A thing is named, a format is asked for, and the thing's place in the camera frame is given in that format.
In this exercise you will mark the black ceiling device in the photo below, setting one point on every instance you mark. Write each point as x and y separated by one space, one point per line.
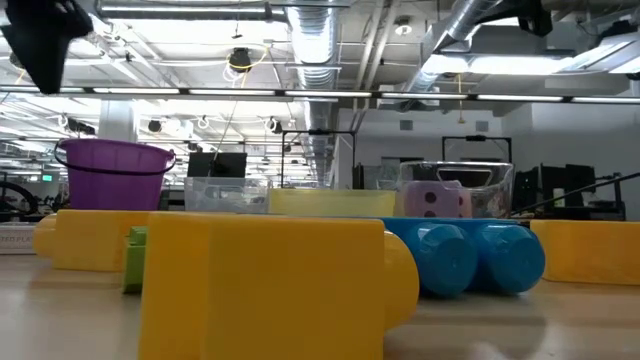
240 59

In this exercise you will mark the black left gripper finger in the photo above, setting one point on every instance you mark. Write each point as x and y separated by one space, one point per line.
45 60

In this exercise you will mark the orange-yellow toy block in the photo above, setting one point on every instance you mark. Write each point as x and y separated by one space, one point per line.
590 250

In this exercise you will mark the thin black rod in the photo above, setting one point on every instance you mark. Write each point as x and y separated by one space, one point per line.
600 185

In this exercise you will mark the small clear plastic container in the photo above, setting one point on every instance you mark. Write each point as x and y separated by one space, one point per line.
225 197

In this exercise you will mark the purple plastic bucket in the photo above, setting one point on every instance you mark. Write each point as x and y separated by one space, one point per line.
115 190

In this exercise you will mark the purple foam die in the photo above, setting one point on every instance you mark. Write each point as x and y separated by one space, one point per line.
445 205

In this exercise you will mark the round ceiling sensor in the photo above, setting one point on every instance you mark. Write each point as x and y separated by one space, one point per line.
402 27

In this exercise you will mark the black workstation equipment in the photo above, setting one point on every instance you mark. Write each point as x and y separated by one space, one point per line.
550 185

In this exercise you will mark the large blue toy block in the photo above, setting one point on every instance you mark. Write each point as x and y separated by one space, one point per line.
450 260

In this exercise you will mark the green exit sign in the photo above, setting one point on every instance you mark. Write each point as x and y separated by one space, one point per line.
47 177

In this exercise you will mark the pink foam die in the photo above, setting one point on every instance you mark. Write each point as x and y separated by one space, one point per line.
466 205

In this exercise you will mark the white playing card box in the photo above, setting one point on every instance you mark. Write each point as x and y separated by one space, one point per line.
15 240

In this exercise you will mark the lime green toy block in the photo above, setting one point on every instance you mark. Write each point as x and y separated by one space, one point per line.
134 265

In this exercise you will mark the clear plastic bin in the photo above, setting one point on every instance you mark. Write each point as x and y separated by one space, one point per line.
495 200

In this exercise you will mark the long ceiling light strip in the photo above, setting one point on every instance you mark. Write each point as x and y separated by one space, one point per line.
140 90

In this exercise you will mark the yellow toy block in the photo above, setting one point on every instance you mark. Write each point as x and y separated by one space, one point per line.
95 240
260 290

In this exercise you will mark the black computer monitor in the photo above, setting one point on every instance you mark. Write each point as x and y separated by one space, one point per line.
215 165

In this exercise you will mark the yellow translucent tray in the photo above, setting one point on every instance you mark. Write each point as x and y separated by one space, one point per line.
330 202

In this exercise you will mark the silver slanted ventilation duct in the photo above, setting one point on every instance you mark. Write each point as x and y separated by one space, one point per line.
470 15

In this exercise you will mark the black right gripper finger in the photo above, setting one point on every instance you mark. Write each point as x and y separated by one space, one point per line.
500 11
536 17

